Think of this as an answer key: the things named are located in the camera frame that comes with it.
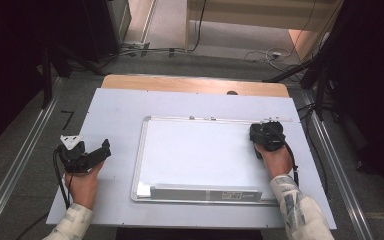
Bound large white base board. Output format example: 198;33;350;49
45;87;338;230

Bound light wooden furniture frame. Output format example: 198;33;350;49
184;0;345;54

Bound black cabinet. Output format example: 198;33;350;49
79;0;133;64

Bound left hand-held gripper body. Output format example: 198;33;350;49
55;133;91;174

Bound white coiled floor cable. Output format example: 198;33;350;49
244;46;293;65

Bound black metal stand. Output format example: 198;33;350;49
40;44;107;110
262;0;351;122

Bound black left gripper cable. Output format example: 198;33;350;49
14;146;75;240

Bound person's right hand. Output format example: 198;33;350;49
254;143;295;182

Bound wooden table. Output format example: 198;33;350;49
100;73;291;99

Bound grey floor cables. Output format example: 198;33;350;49
98;45;188;64

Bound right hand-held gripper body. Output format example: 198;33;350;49
259;116;294;153

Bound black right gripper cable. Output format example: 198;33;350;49
265;122;301;188

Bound black hanging cable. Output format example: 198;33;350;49
189;0;208;53

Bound metal floor rail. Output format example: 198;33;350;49
0;78;64;240
301;89;376;240

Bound person's left hand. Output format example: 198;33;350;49
63;160;106;211

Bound silver framed whiteboard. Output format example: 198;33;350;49
130;115;285;206

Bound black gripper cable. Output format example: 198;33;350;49
265;122;301;188
14;146;75;240

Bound black floor cable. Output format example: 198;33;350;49
297;102;333;202

